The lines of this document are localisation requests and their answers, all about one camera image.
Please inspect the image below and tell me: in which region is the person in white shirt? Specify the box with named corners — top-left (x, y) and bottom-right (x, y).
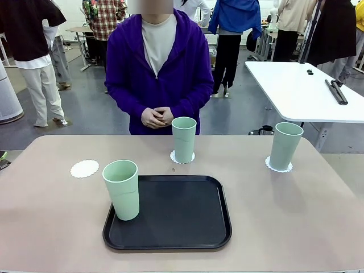
top-left (175, 0), bottom-right (212, 26)

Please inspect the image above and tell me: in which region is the person in blue jacket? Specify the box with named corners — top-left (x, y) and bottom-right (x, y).
top-left (207, 0), bottom-right (263, 97)

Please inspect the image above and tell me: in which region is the person in beige coat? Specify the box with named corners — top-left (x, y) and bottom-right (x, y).
top-left (272, 0), bottom-right (317, 63)

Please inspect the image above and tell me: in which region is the white cylindrical appliance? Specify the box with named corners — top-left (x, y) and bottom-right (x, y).
top-left (0, 61), bottom-right (24, 125)

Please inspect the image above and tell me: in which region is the grey background desk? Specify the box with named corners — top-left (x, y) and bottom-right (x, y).
top-left (65, 27), bottom-right (96, 72)

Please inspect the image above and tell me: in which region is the white scalloped paper coaster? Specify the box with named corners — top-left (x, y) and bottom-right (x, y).
top-left (70, 159), bottom-right (100, 179)
top-left (169, 150), bottom-right (196, 165)
top-left (264, 155), bottom-right (293, 173)

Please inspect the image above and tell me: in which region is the black kettle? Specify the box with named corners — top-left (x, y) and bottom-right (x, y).
top-left (248, 125), bottom-right (275, 136)

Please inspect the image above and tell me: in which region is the person in black top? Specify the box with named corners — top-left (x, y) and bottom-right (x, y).
top-left (0, 0), bottom-right (69, 128)

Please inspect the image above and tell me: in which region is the person in yellow top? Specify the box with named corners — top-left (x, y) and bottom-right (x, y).
top-left (354, 0), bottom-right (364, 72)

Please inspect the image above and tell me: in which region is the person in purple hoodie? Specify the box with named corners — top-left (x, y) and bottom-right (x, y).
top-left (104, 0), bottom-right (214, 136)

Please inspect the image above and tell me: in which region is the person's left forearm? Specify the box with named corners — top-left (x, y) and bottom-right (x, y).
top-left (167, 82), bottom-right (214, 117)

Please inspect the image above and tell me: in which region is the person's right forearm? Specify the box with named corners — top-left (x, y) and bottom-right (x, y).
top-left (105, 82), bottom-right (148, 117)

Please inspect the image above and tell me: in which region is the white folding table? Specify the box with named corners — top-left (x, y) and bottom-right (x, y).
top-left (244, 61), bottom-right (364, 125)

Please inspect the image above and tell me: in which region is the person's right hand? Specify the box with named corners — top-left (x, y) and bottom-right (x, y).
top-left (141, 106), bottom-right (167, 129)

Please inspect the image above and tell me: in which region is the person's left hand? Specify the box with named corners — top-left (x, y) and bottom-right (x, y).
top-left (155, 106), bottom-right (175, 125)

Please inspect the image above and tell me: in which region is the black slanted pole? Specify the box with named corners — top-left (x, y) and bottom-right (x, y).
top-left (297, 0), bottom-right (325, 65)

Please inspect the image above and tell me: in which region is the light green plastic cup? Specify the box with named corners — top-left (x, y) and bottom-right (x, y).
top-left (102, 159), bottom-right (140, 221)
top-left (269, 122), bottom-right (305, 169)
top-left (171, 116), bottom-right (197, 163)

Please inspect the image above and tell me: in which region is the person in black coat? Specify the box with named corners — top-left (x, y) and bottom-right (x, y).
top-left (306, 0), bottom-right (358, 83)

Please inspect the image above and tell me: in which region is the person in plaid shirt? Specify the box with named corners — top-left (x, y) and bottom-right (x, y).
top-left (82, 0), bottom-right (128, 94)

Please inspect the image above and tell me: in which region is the person in grey trousers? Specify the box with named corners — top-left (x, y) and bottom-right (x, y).
top-left (42, 25), bottom-right (72, 91)

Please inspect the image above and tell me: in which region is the black bar tool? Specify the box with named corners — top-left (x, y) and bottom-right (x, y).
top-left (325, 79), bottom-right (349, 105)

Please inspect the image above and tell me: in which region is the black plastic serving tray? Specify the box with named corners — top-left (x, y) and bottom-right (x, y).
top-left (102, 175), bottom-right (233, 251)

